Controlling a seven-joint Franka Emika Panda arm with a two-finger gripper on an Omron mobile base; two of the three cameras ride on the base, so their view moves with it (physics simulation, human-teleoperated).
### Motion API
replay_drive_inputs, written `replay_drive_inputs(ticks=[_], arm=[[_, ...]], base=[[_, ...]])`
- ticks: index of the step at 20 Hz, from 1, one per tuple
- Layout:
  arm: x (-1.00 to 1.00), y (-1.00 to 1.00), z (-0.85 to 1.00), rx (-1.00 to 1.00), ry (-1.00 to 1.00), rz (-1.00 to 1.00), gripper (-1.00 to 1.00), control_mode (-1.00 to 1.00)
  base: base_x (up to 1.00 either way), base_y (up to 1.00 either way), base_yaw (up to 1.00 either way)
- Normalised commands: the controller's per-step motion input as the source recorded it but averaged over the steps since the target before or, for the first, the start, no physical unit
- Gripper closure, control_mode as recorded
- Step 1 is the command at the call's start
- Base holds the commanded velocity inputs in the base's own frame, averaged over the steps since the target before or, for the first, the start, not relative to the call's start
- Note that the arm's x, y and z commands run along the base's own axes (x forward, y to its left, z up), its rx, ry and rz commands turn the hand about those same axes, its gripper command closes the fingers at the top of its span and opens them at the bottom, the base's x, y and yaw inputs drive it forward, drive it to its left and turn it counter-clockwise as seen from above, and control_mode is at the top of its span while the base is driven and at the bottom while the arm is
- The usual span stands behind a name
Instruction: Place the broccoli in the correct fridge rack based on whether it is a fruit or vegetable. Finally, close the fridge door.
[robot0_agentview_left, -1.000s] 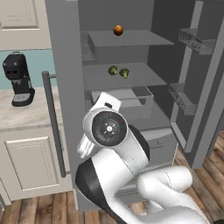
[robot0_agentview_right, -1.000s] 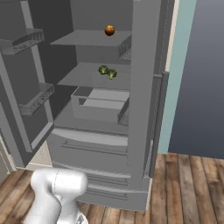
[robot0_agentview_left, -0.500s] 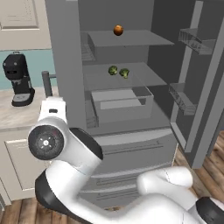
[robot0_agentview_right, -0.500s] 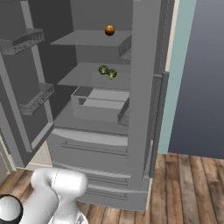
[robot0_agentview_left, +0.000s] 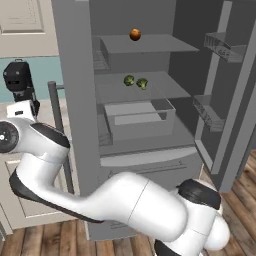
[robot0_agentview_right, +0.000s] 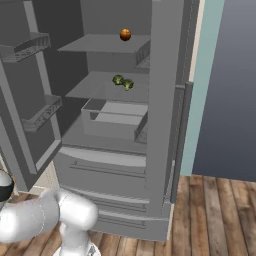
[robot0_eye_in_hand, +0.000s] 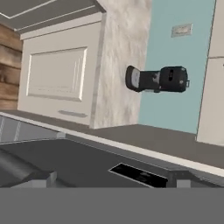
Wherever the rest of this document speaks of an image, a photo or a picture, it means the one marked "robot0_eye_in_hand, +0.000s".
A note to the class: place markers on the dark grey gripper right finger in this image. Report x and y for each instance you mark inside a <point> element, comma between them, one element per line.
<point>182,176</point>

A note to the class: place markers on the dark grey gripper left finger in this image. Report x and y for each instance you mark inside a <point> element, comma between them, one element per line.
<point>39,177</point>

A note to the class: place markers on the white panelled cupboard door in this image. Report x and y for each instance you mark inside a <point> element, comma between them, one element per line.
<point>58,73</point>

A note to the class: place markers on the tall white cupboard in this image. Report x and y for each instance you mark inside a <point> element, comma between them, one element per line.
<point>212,96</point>

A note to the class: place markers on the black coffee machine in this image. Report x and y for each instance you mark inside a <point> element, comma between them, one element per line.
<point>169,79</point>

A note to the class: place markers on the grey wall socket plate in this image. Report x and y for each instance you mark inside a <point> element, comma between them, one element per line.
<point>181,30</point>

